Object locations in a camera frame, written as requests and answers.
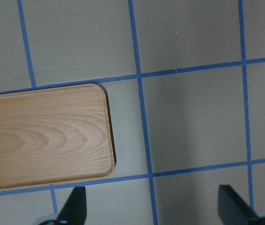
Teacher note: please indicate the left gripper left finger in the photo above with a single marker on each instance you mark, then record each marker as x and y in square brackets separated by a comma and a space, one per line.
[74, 210]

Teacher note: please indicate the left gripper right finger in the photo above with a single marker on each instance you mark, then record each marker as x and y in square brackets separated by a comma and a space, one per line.
[232, 209]

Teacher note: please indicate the wooden tray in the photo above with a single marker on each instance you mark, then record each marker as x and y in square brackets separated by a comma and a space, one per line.
[55, 135]

